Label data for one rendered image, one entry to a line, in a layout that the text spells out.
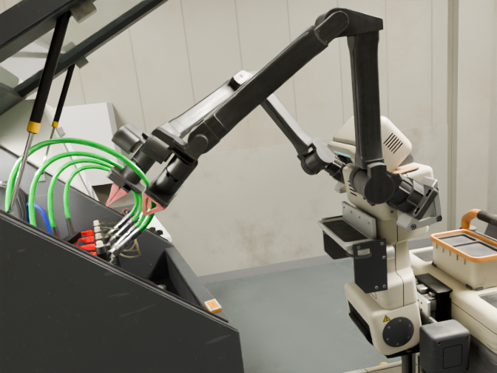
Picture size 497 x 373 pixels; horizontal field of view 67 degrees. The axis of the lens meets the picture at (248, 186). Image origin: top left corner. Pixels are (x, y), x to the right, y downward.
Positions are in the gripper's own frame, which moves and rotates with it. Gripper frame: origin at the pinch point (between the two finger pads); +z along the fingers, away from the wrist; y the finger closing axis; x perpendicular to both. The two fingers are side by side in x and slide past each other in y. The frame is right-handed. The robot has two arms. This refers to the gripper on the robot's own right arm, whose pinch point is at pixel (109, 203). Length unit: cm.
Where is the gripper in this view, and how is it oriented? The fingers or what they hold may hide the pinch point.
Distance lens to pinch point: 112.1
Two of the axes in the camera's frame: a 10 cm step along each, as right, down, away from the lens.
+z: -6.4, 7.7, 0.7
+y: -7.6, -6.1, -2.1
